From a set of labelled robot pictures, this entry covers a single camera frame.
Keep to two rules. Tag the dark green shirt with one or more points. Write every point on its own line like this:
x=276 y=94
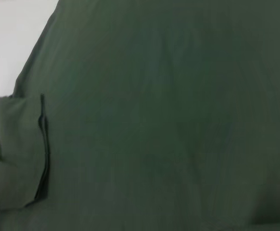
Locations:
x=154 y=120

